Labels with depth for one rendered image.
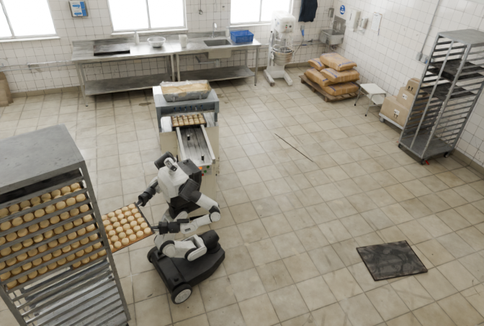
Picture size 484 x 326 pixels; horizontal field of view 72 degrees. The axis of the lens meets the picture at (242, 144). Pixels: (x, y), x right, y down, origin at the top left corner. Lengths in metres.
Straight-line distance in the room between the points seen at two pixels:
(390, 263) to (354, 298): 0.61
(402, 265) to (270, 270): 1.39
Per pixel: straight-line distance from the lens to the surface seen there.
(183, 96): 3.88
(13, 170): 2.15
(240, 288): 3.52
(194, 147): 3.73
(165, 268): 3.46
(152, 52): 6.37
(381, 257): 4.05
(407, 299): 3.87
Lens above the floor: 2.99
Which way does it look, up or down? 35 degrees down
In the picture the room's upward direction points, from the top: 3 degrees clockwise
